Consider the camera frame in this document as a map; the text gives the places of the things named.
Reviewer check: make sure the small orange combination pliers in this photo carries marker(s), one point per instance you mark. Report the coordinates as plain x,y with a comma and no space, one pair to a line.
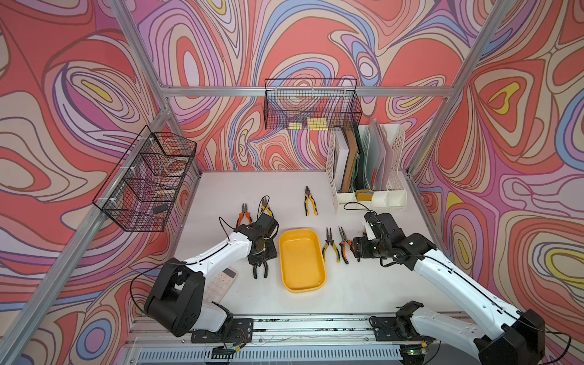
244,216

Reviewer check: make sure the black wire basket left wall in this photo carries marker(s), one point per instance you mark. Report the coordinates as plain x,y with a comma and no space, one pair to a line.
140,194

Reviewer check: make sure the black wire basket back wall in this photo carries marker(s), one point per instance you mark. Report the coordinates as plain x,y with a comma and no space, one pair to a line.
289,102

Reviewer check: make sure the yellow handled slim pliers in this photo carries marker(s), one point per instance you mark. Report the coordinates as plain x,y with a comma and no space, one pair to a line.
265,207

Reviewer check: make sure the black wire basket wall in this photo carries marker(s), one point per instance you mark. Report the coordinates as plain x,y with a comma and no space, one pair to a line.
140,194
289,102

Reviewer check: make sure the yellow black combination pliers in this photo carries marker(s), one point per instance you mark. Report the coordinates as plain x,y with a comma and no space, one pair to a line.
309,201

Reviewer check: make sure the yellow plastic storage box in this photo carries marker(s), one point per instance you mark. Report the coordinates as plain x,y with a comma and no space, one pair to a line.
302,264

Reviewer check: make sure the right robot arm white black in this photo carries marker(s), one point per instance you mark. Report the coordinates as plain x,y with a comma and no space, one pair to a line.
500,333

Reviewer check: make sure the yellow needle nose pliers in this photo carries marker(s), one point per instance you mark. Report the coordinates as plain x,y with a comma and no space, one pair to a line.
329,242

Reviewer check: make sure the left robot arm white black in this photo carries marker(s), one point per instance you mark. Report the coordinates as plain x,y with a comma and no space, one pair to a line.
176,300

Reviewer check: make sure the orange long nose pliers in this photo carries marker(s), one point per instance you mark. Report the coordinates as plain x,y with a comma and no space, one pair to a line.
344,244

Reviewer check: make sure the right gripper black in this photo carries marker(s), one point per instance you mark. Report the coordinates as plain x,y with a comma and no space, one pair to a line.
360,250

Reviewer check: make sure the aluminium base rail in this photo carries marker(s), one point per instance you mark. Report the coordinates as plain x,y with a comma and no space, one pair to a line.
317,339

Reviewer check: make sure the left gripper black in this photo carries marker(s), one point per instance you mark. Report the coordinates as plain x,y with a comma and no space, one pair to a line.
271,253

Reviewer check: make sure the white file organizer rack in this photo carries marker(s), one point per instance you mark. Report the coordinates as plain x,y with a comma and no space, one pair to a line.
375,167

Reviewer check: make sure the yellow sticky notes block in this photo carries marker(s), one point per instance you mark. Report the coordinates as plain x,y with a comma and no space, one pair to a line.
317,124

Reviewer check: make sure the pink white calculator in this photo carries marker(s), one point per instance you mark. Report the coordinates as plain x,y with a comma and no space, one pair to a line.
216,289

